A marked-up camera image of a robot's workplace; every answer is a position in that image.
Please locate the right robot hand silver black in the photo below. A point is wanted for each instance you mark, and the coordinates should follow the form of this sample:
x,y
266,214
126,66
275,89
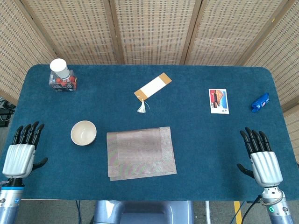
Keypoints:
x,y
266,168

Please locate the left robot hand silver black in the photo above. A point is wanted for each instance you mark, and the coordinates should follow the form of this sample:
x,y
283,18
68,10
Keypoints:
x,y
18,158

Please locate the beige round bowl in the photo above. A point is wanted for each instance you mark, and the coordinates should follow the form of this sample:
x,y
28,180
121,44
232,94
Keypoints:
x,y
83,133

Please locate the beige woven placemat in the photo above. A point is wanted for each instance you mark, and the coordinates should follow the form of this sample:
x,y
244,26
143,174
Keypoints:
x,y
140,154

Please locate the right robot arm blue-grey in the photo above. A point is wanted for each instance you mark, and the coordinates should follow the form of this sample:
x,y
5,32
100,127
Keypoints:
x,y
278,210

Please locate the black equipment beside table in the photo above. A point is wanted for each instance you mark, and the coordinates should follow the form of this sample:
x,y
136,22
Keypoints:
x,y
4,114

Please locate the blue snack packet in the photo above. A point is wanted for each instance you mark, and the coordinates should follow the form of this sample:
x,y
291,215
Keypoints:
x,y
260,102

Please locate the metal table leg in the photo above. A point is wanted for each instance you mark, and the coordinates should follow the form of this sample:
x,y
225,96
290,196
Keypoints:
x,y
207,212

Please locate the colourful picture postcard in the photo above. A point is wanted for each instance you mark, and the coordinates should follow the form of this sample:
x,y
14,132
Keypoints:
x,y
218,101

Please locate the white paper cup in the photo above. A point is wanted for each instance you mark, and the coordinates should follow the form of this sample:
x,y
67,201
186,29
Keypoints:
x,y
58,66

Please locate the blue-grey robot torso base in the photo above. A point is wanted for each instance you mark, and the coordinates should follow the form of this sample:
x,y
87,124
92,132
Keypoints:
x,y
144,212

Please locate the tan white bookmark with tassel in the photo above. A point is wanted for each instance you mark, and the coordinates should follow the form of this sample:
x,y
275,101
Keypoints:
x,y
153,87

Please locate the woven bamboo folding screen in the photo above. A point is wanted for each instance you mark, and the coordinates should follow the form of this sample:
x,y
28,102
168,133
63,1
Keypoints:
x,y
151,30

